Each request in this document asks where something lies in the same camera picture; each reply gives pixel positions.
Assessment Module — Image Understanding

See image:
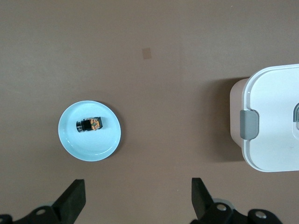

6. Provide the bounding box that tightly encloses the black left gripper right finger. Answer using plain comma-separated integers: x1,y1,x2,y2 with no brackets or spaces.
190,177,285,224

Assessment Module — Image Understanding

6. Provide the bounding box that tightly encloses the orange and black switch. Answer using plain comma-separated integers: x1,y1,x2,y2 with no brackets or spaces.
76,117,104,133

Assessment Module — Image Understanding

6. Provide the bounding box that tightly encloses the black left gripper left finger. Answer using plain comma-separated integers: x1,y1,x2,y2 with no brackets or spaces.
0,179,86,224

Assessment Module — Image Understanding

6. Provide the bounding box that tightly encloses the white lidded lunch box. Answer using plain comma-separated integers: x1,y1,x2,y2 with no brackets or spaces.
229,63,299,173

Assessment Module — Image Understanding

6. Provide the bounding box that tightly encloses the light blue plate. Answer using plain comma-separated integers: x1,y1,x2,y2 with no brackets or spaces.
58,100,122,162

